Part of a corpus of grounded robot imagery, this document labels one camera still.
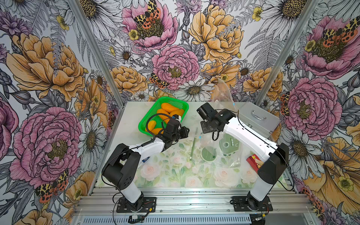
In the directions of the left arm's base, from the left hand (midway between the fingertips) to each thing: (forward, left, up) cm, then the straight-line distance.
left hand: (188, 133), depth 90 cm
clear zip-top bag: (-7, -23, -10) cm, 26 cm away
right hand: (-3, -12, +9) cm, 15 cm away
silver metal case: (+7, -45, +4) cm, 46 cm away
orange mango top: (+28, +15, -6) cm, 32 cm away
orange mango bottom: (+22, +6, -4) cm, 23 cm away
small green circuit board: (-43, +28, -13) cm, 52 cm away
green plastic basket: (+30, +6, -4) cm, 31 cm away
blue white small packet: (-13, +27, -10) cm, 32 cm away
